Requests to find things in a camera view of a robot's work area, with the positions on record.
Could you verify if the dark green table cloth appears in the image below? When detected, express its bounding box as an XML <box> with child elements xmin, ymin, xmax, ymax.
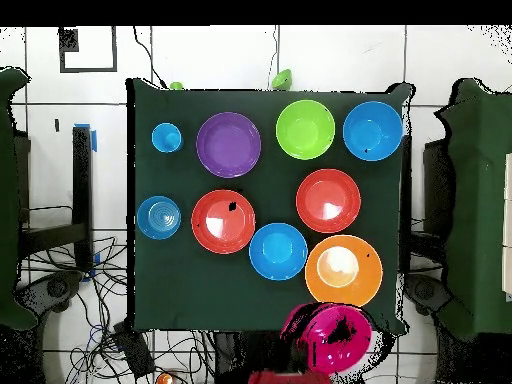
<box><xmin>125</xmin><ymin>77</ymin><xmax>413</xmax><ymax>335</ymax></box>

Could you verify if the black table frame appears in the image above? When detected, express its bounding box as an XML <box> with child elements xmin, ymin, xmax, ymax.
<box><xmin>15</xmin><ymin>125</ymin><xmax>95</xmax><ymax>273</ymax></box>

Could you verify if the large blue bowl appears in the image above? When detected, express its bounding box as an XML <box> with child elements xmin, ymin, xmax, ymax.
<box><xmin>342</xmin><ymin>100</ymin><xmax>404</xmax><ymax>162</ymax></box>

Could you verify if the medium blue bowl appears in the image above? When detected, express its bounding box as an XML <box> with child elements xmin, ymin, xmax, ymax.
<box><xmin>248</xmin><ymin>222</ymin><xmax>309</xmax><ymax>282</ymax></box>

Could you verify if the black floor cable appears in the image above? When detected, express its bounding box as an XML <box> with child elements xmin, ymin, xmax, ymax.
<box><xmin>132</xmin><ymin>25</ymin><xmax>168</xmax><ymax>90</ymax></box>

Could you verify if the red-orange bowl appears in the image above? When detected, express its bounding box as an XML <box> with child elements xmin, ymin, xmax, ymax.
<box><xmin>295</xmin><ymin>168</ymin><xmax>362</xmax><ymax>234</ymax></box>
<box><xmin>190</xmin><ymin>188</ymin><xmax>257</xmax><ymax>256</ymax></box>

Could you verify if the small pink bowl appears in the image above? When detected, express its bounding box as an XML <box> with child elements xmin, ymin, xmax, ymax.
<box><xmin>279</xmin><ymin>302</ymin><xmax>374</xmax><ymax>376</ymax></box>

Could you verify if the low blue ridged bowl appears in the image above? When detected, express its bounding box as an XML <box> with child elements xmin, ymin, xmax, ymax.
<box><xmin>136</xmin><ymin>194</ymin><xmax>182</xmax><ymax>241</ymax></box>

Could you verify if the purple bowl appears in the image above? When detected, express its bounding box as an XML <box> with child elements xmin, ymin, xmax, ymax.
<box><xmin>195</xmin><ymin>111</ymin><xmax>263</xmax><ymax>179</ymax></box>

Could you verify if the black power strip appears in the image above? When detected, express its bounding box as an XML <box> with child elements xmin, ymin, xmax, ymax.
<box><xmin>113</xmin><ymin>321</ymin><xmax>156</xmax><ymax>379</ymax></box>

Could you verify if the small green bowl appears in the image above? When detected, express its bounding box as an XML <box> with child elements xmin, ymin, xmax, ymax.
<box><xmin>270</xmin><ymin>68</ymin><xmax>293</xmax><ymax>91</ymax></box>

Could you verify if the neighbouring green cloth table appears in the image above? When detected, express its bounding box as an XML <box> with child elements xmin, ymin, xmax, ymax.
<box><xmin>0</xmin><ymin>66</ymin><xmax>39</xmax><ymax>331</ymax></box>
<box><xmin>433</xmin><ymin>77</ymin><xmax>512</xmax><ymax>341</ymax></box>

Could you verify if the large orange bowl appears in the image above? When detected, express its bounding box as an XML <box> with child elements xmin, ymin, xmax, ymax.
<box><xmin>304</xmin><ymin>234</ymin><xmax>384</xmax><ymax>308</ymax></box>

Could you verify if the dark office chair base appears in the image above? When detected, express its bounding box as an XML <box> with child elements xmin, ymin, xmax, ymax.
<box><xmin>403</xmin><ymin>271</ymin><xmax>453</xmax><ymax>317</ymax></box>
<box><xmin>15</xmin><ymin>269</ymin><xmax>85</xmax><ymax>317</ymax></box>

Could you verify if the blue cup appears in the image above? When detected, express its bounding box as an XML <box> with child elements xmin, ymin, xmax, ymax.
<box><xmin>150</xmin><ymin>122</ymin><xmax>184</xmax><ymax>154</ymax></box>

